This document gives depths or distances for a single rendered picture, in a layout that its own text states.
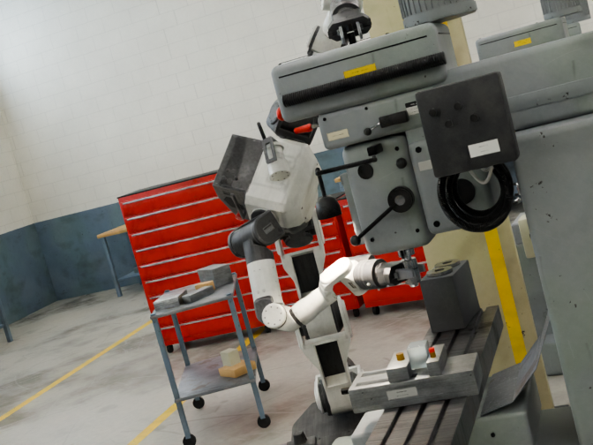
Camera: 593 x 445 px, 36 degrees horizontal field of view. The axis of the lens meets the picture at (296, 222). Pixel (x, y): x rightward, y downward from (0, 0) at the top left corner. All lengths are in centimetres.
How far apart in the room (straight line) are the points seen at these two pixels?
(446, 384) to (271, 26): 996
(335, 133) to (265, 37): 974
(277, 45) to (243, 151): 915
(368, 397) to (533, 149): 81
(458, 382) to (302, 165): 92
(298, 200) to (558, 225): 94
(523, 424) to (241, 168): 120
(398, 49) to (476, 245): 207
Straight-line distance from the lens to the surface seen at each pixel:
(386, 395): 256
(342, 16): 267
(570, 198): 234
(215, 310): 802
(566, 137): 232
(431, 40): 244
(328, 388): 348
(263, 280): 287
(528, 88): 244
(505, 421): 258
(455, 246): 440
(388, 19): 435
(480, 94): 219
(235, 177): 299
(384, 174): 252
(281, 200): 294
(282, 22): 1215
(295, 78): 253
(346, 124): 251
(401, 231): 254
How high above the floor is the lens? 175
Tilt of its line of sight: 6 degrees down
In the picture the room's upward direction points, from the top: 15 degrees counter-clockwise
